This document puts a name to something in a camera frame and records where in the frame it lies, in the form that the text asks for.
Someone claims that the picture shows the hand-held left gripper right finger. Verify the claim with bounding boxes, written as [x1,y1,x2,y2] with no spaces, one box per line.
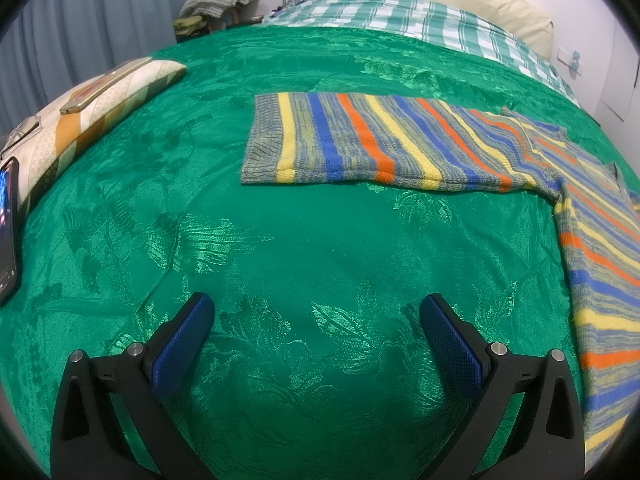
[419,294,586,480]

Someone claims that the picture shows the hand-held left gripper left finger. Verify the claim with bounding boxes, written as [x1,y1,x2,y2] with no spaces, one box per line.
[50,291,216,480]

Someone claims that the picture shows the striped knit sweater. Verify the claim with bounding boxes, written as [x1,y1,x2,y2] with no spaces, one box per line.
[240,92,640,471]

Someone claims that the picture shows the green patterned bedspread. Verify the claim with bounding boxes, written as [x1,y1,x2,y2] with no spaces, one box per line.
[0,25,621,480]

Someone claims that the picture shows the black smartphone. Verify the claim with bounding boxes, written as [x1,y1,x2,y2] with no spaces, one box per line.
[0,156,21,306]

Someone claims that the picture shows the cream orange patterned pillow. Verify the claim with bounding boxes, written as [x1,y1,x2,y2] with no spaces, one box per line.
[0,57,188,211]

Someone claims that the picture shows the gold smartphone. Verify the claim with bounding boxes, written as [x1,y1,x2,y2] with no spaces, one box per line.
[60,57,151,115]

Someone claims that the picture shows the eyeglasses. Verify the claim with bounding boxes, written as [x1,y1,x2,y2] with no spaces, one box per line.
[0,115,42,153]

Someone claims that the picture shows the green white checked sheet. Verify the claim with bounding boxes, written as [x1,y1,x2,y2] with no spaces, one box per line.
[260,0,581,106]

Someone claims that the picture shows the grey curtain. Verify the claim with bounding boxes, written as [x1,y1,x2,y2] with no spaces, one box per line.
[0,0,223,131]

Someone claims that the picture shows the white wall socket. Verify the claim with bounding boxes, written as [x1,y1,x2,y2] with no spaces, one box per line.
[556,46,586,77]

